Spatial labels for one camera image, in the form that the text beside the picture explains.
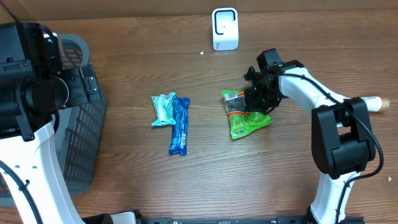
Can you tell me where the green snack packet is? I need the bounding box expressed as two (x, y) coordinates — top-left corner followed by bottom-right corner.
(221, 90), (273, 140)

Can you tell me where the teal packet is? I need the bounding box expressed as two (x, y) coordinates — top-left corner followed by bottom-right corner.
(151, 92), (176, 126)

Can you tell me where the blue snack packet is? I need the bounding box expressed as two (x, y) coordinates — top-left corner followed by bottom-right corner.
(169, 96), (190, 156)

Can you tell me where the white tube gold cap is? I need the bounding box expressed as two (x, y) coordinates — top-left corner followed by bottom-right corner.
(362, 96), (390, 112)

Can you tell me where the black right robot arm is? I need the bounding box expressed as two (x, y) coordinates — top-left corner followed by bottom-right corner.
(244, 49), (382, 223)

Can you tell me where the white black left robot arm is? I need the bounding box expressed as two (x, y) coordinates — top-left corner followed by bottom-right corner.
(1, 22), (137, 223)

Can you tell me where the white barcode scanner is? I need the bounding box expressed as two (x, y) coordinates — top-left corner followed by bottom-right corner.
(211, 7), (239, 51)

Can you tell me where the grey plastic mesh basket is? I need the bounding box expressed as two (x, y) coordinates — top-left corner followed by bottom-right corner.
(0, 33), (108, 207)

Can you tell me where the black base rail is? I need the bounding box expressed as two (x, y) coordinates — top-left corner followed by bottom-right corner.
(82, 210), (316, 224)

